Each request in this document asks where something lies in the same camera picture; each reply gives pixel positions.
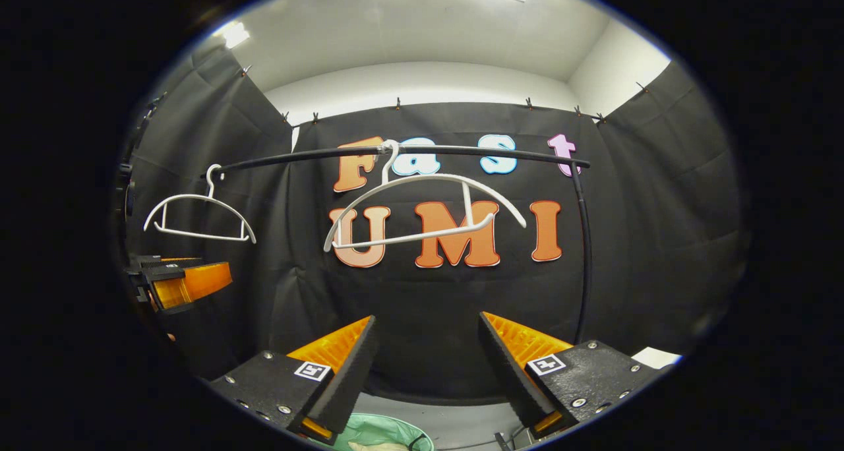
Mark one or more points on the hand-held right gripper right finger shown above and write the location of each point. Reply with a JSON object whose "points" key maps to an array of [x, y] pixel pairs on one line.
{"points": [[508, 365]]}

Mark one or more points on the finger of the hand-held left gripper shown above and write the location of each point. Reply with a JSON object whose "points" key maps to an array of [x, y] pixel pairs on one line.
{"points": [[198, 283]]}

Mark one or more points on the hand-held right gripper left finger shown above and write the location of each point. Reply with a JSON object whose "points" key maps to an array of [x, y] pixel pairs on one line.
{"points": [[353, 372]]}

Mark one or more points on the green laundry hamper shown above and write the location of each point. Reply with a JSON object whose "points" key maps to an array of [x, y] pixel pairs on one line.
{"points": [[376, 430]]}

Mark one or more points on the cream jacket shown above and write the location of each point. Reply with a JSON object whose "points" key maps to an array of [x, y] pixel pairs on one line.
{"points": [[376, 447]]}

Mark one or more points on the white plastic hanger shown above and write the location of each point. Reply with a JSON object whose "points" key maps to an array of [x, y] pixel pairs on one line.
{"points": [[422, 177], [191, 197]]}

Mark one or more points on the black clothes rack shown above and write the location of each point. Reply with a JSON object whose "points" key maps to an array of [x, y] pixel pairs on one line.
{"points": [[461, 150]]}

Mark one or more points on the row of black backdrop clips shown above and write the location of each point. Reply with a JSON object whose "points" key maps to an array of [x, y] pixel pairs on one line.
{"points": [[528, 103]]}

